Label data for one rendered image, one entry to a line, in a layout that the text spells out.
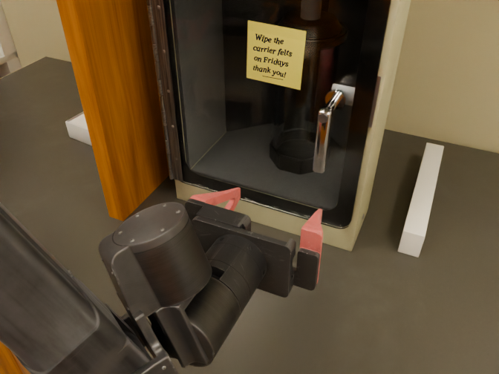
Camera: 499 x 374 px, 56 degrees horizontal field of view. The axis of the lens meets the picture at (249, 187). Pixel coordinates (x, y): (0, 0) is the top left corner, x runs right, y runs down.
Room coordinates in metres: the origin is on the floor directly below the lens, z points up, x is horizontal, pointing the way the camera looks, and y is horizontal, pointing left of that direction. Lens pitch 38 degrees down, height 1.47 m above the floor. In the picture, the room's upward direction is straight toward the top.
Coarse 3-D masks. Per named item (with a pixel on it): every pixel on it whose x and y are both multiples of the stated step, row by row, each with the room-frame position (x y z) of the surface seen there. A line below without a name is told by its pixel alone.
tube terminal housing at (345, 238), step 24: (408, 0) 0.59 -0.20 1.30; (384, 48) 0.52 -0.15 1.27; (384, 72) 0.52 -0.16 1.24; (384, 96) 0.54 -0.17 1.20; (384, 120) 0.59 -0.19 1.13; (192, 192) 0.63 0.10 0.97; (360, 192) 0.52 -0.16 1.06; (264, 216) 0.58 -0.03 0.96; (288, 216) 0.56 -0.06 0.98; (360, 216) 0.54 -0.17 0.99; (336, 240) 0.53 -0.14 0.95
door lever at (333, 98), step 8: (328, 96) 0.53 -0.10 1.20; (336, 96) 0.52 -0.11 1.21; (344, 96) 0.52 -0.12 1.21; (328, 104) 0.50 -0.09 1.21; (336, 104) 0.51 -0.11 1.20; (344, 104) 0.52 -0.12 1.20; (320, 112) 0.48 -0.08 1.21; (328, 112) 0.48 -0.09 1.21; (320, 120) 0.48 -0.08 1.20; (328, 120) 0.48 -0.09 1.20; (320, 128) 0.48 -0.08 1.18; (328, 128) 0.48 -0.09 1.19; (320, 136) 0.48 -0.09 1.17; (328, 136) 0.48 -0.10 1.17; (320, 144) 0.48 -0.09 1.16; (328, 144) 0.49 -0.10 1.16; (320, 152) 0.48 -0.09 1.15; (320, 160) 0.48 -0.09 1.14; (320, 168) 0.48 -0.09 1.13
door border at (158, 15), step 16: (160, 0) 0.63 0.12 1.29; (160, 16) 0.63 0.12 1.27; (160, 32) 0.63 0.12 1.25; (160, 48) 0.63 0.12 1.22; (160, 64) 0.63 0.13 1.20; (160, 96) 0.63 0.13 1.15; (176, 128) 0.63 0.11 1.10; (176, 144) 0.63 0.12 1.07; (176, 160) 0.63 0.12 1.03; (176, 176) 0.63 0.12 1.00
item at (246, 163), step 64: (192, 0) 0.61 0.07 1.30; (256, 0) 0.57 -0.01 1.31; (320, 0) 0.54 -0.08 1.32; (384, 0) 0.51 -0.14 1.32; (192, 64) 0.61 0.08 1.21; (320, 64) 0.54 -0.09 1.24; (192, 128) 0.62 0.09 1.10; (256, 128) 0.57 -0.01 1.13; (256, 192) 0.57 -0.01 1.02; (320, 192) 0.53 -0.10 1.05
